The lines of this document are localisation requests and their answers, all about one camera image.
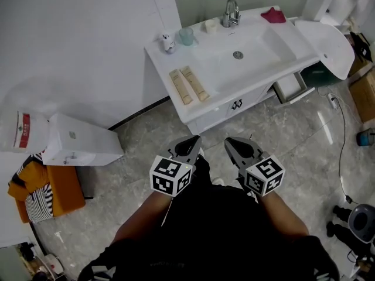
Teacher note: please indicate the large cardboard box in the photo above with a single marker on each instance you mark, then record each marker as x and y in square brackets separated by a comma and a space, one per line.
[364, 95]

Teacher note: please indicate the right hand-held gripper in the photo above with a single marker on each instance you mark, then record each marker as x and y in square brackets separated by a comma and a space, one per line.
[265, 177]

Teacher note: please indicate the person's right shoe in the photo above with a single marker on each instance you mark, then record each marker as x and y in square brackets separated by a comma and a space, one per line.
[218, 181]

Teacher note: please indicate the white pump bottle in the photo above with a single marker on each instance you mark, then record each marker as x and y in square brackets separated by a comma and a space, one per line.
[168, 42]

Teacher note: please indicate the white water dispenser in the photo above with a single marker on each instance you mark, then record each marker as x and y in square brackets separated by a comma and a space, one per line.
[85, 140]

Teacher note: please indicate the person's black clothing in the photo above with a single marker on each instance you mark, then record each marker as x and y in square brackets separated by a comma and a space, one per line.
[211, 233]

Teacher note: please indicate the white vanity drawer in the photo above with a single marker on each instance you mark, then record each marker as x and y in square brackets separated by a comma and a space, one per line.
[290, 86]

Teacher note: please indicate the white sink vanity cabinet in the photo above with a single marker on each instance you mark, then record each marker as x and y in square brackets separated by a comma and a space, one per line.
[205, 110]

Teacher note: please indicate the metal sink drain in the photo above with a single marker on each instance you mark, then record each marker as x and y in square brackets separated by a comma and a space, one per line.
[238, 55]

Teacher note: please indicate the clear water jug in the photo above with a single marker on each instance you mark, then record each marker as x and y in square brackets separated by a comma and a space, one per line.
[17, 130]

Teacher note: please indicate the red cloth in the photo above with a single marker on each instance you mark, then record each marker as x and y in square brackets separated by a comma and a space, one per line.
[274, 15]

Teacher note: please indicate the small cardboard box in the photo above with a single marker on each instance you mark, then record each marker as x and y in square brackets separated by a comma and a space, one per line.
[356, 66]

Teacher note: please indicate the white cup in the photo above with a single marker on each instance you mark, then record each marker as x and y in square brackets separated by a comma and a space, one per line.
[211, 27]

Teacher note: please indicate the person's left forearm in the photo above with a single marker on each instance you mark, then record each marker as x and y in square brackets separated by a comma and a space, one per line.
[137, 218]

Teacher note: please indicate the chrome faucet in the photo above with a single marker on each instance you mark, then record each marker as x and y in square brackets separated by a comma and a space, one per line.
[230, 13]

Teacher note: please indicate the black bag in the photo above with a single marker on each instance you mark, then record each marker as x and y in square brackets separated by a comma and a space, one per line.
[361, 44]

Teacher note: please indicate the small black stick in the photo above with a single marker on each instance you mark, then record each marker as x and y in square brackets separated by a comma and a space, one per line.
[250, 137]

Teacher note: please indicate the blue waste bin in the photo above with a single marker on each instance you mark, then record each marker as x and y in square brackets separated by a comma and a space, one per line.
[366, 137]

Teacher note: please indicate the striped cushion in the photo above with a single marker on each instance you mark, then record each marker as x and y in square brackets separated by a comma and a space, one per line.
[39, 205]

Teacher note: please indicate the beige tube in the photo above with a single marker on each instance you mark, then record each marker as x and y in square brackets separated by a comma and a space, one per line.
[181, 86]
[194, 83]

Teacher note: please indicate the person's right forearm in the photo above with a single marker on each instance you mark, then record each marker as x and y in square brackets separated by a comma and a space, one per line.
[285, 215]

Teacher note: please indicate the teal plastic cup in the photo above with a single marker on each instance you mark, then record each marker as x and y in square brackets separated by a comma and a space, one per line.
[186, 37]

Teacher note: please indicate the white freestanding basin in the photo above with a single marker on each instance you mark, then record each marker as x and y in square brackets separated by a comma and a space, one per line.
[328, 45]

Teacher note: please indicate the white power strip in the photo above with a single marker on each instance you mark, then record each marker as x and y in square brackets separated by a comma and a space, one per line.
[332, 101]

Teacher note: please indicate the grey shell chair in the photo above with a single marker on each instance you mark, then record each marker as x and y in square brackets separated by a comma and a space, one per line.
[363, 222]

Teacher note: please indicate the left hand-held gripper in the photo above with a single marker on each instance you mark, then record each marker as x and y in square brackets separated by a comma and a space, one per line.
[170, 177]

